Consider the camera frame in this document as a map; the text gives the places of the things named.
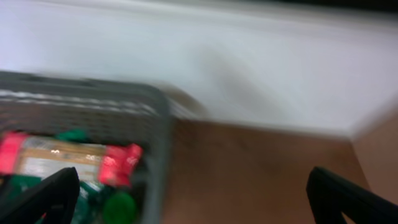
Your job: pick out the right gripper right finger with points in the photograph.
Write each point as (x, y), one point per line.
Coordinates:
(332, 197)

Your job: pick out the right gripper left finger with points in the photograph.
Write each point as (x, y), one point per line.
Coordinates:
(52, 200)

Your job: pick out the green Nescafe coffee bag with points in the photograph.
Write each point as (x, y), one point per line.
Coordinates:
(87, 199)

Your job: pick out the orange spaghetti packet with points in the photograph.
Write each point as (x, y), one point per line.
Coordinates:
(116, 163)

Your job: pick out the green lidded jar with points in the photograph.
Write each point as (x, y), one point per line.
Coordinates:
(119, 208)

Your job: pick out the grey plastic lattice basket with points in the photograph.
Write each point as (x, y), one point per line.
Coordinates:
(108, 112)

